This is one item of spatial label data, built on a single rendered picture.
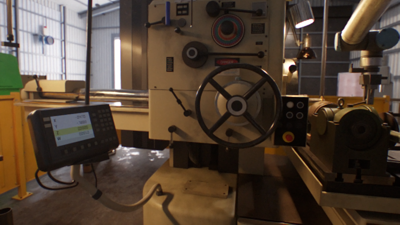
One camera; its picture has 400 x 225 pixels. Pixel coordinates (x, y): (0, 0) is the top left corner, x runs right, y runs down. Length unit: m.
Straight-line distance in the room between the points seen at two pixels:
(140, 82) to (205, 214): 1.27
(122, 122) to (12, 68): 3.25
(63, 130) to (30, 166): 2.45
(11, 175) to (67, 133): 2.34
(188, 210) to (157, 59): 0.96
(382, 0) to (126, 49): 1.84
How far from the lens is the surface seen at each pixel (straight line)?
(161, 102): 1.20
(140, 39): 2.05
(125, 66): 2.09
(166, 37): 1.21
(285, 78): 1.16
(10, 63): 4.67
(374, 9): 0.92
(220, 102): 1.00
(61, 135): 0.93
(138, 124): 1.61
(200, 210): 1.43
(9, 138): 3.14
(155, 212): 1.55
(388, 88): 7.79
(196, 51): 1.07
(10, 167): 3.22
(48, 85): 2.10
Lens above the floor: 1.40
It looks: 5 degrees down
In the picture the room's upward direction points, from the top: 1 degrees clockwise
